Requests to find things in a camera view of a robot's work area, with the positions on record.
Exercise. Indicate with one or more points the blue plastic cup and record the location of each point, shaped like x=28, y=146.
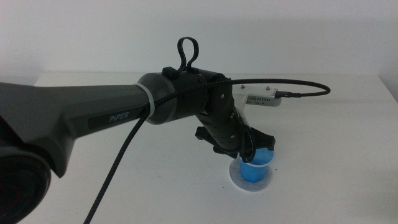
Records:
x=253, y=172

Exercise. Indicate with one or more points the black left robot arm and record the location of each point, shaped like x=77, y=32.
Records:
x=77, y=105

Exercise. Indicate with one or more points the grey round felt cup mat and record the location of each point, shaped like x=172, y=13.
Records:
x=236, y=182

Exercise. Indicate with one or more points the white zip tie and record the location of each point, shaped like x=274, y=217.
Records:
x=148, y=99

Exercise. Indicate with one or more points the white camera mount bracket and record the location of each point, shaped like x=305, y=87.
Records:
x=241, y=107

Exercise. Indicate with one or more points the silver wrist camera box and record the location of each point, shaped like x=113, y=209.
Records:
x=264, y=95

